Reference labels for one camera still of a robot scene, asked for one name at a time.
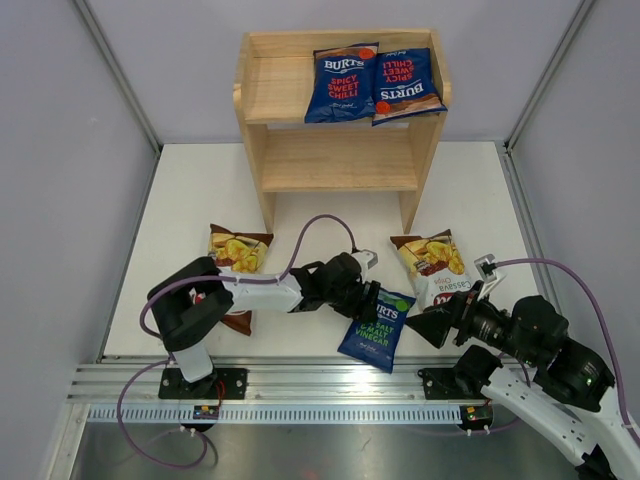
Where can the white slotted cable duct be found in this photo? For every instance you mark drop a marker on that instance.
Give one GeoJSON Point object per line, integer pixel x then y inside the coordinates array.
{"type": "Point", "coordinates": [430, 414]}

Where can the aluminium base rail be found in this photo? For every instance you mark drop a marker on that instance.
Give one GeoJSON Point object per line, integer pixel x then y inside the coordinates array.
{"type": "Point", "coordinates": [271, 380]}

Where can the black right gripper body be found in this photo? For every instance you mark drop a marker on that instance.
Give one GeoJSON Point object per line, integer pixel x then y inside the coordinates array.
{"type": "Point", "coordinates": [472, 311]}

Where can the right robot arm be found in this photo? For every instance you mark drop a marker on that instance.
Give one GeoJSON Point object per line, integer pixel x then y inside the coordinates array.
{"type": "Point", "coordinates": [525, 360]}

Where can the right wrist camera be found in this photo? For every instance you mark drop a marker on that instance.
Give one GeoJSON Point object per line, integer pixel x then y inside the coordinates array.
{"type": "Point", "coordinates": [490, 274]}

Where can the chuba cassava chips bag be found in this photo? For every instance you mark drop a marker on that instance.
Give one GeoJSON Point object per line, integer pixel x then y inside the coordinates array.
{"type": "Point", "coordinates": [240, 252]}
{"type": "Point", "coordinates": [434, 265]}

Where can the right Chuba cassava chips bag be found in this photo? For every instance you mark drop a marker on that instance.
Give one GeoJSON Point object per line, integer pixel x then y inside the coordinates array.
{"type": "Point", "coordinates": [434, 265]}

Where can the Burts sea salt vinegar bag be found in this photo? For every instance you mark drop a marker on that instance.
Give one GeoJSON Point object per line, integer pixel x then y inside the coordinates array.
{"type": "Point", "coordinates": [375, 343]}

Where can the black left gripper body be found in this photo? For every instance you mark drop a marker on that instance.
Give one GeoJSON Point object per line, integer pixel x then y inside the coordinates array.
{"type": "Point", "coordinates": [359, 307]}

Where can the small blue Burts chilli bag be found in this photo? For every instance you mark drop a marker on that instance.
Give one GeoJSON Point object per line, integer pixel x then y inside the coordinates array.
{"type": "Point", "coordinates": [343, 84]}

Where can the left Chuba cassava chips bag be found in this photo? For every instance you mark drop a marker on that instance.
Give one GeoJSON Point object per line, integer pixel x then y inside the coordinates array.
{"type": "Point", "coordinates": [240, 252]}

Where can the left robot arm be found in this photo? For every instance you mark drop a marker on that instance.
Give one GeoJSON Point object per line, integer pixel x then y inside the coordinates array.
{"type": "Point", "coordinates": [190, 303]}

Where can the large blue Burts chilli bag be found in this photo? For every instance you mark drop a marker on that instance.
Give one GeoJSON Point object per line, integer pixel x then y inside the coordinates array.
{"type": "Point", "coordinates": [404, 86]}

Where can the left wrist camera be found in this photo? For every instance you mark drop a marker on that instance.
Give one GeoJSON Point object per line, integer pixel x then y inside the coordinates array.
{"type": "Point", "coordinates": [367, 260]}

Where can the wooden two-tier shelf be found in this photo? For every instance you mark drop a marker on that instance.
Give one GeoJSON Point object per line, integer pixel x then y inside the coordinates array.
{"type": "Point", "coordinates": [272, 89]}

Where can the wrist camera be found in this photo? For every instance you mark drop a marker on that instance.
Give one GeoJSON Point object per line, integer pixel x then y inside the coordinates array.
{"type": "Point", "coordinates": [367, 260]}
{"type": "Point", "coordinates": [490, 274]}

